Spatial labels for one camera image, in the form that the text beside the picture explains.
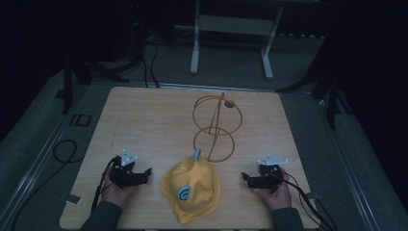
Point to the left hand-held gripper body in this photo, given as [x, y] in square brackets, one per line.
[123, 178]

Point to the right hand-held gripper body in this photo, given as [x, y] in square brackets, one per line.
[267, 179]

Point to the person's right hand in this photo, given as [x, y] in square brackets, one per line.
[277, 197]

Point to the black metal stand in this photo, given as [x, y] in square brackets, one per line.
[68, 86]
[332, 96]

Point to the yellow cap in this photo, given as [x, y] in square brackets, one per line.
[192, 186]

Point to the grey tape piece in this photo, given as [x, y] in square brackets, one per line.
[73, 199]
[312, 195]

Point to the white metal table frame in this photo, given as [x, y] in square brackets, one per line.
[235, 25]

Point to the person's left hand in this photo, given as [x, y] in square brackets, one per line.
[115, 194]

